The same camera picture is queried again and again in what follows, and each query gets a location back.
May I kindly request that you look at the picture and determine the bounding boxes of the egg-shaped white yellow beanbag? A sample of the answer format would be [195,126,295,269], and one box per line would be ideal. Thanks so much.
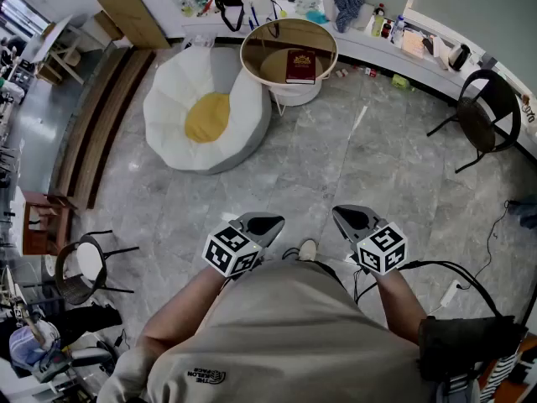
[143,46,273,175]

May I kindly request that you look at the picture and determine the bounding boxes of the blue grey device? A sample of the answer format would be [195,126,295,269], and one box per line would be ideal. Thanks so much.
[507,195,537,230]

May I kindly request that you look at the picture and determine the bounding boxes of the black chair with white seat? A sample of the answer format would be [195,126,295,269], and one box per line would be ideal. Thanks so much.
[54,229,140,306]

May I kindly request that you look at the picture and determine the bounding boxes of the black cable bundle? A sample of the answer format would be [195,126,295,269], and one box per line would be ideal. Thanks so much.
[354,260,507,321]

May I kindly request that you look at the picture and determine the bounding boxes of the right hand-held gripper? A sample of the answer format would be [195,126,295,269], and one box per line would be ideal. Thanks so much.
[332,204,409,275]

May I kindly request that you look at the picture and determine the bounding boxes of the blue checked cloth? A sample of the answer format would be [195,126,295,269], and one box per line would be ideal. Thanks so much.
[326,0,365,34]

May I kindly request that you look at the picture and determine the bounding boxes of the white curved counter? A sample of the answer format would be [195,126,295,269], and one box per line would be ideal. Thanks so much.
[180,0,537,159]

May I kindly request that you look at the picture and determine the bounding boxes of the person's right forearm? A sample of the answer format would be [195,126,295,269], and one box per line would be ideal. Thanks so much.
[371,269,429,346]

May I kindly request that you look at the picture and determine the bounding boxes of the white power strip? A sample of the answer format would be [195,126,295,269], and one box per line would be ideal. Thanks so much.
[439,279,463,306]

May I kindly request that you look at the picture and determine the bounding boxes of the clear water bottle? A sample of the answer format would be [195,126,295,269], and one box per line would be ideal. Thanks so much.
[389,14,406,44]

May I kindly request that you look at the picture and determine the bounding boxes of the black wicker chair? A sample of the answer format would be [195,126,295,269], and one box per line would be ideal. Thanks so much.
[426,69,523,174]

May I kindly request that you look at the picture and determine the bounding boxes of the brown wooden stool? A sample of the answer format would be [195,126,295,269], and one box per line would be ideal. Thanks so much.
[23,191,72,256]

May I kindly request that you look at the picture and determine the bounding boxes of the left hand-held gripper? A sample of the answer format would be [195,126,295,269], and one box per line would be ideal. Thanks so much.
[202,212,286,279]

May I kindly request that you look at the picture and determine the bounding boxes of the dark red hardcover book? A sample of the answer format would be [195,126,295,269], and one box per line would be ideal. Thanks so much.
[285,49,316,86]

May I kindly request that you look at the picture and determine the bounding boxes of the person's beige shirt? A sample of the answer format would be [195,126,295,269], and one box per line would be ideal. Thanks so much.
[96,260,437,403]

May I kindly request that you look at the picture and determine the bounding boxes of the brown cardboard board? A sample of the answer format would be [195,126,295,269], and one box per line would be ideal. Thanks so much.
[95,0,171,50]

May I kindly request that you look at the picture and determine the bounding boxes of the white side table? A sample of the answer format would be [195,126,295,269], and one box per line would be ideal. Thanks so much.
[31,14,83,86]

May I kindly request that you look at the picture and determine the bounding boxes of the white plastic bag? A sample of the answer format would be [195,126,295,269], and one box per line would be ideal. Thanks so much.
[293,0,322,16]

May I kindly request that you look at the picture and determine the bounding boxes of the pale pink notepad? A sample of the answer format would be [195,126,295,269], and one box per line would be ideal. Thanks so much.
[401,29,425,60]

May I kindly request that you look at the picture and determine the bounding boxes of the person's white shoe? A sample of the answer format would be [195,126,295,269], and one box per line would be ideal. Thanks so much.
[298,239,319,262]

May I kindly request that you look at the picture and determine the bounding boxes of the long wooden step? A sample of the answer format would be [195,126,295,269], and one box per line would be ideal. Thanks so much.
[54,47,157,210]

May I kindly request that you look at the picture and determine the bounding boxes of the round glass-top side table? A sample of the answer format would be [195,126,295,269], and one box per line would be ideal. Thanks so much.
[239,18,339,117]

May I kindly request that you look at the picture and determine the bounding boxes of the person's left forearm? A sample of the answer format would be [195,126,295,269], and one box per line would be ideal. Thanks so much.
[136,264,236,352]

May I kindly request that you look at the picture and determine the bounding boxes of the green bottle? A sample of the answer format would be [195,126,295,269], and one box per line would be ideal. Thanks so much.
[371,8,386,38]

